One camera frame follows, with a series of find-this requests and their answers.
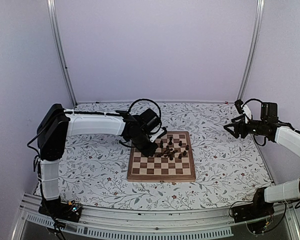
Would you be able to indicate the right aluminium frame post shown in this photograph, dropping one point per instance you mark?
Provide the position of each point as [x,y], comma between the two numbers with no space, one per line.
[260,4]

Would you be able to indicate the wooden chess board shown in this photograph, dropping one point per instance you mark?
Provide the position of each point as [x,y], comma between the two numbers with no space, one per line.
[155,169]

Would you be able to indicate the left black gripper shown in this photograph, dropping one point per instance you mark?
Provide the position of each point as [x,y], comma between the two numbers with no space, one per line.
[150,152]

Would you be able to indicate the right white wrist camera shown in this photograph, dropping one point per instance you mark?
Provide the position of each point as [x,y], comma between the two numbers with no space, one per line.
[243,110]

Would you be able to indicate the left aluminium frame post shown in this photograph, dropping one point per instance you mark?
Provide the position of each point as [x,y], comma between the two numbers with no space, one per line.
[52,12]

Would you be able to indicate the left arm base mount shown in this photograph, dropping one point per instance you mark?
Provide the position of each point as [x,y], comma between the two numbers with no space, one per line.
[57,209]

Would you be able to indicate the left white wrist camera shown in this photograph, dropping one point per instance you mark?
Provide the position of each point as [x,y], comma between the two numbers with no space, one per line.
[161,132]

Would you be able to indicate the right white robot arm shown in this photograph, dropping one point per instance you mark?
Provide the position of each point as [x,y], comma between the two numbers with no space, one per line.
[260,119]

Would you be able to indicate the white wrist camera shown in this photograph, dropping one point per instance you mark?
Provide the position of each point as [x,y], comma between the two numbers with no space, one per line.
[243,110]
[161,132]

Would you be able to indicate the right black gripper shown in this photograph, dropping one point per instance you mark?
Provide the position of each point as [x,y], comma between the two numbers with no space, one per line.
[237,128]

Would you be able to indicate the front aluminium rail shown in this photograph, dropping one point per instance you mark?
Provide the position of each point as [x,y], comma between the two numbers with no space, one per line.
[100,223]

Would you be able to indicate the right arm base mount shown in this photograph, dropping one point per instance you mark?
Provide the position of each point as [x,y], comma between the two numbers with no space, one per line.
[251,210]

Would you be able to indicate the fallen brown chess piece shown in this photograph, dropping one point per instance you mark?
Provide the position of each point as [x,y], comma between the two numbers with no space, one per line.
[171,151]

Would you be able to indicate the aluminium frame post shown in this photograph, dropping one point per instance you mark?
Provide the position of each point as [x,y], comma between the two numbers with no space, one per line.
[260,4]
[52,12]

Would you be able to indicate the floral patterned table mat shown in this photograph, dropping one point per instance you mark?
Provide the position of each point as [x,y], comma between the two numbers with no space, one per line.
[93,170]

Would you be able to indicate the fallen dark chess piece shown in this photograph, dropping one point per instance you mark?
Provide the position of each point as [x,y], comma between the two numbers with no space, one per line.
[163,155]

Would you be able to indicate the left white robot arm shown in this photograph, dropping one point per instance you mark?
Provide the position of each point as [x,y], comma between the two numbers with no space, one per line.
[59,123]

